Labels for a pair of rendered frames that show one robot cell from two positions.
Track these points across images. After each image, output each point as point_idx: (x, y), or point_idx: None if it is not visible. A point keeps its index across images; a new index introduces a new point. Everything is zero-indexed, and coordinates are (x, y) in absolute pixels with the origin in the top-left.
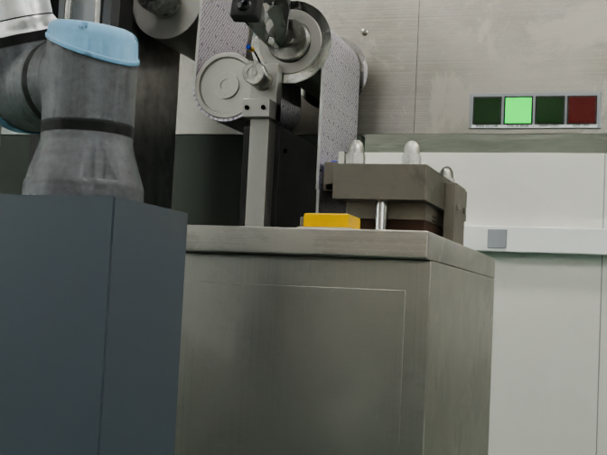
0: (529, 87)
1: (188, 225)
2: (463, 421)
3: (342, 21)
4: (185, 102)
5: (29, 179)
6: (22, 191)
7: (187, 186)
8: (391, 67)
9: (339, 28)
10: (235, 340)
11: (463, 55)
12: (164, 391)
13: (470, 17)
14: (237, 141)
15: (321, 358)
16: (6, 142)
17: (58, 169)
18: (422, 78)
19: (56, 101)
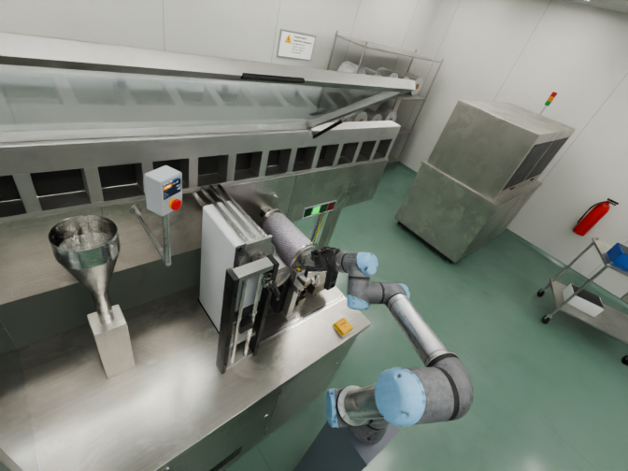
0: (320, 202)
1: (319, 358)
2: None
3: (266, 192)
4: (193, 237)
5: (373, 442)
6: (364, 442)
7: (195, 266)
8: (281, 205)
9: (264, 194)
10: (318, 364)
11: (305, 196)
12: None
13: (309, 183)
14: None
15: (335, 353)
16: (72, 287)
17: (383, 435)
18: (291, 206)
19: (386, 425)
